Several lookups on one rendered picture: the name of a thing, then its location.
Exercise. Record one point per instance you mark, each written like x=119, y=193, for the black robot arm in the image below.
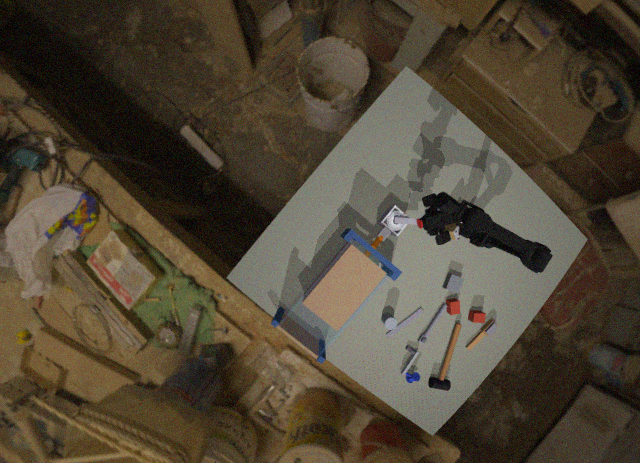
x=482, y=231

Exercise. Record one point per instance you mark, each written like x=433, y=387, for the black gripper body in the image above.
x=444, y=236

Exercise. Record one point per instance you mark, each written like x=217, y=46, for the grey cylinder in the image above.
x=389, y=321

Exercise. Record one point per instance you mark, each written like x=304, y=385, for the black-headed mallet with wooden handle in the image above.
x=441, y=382

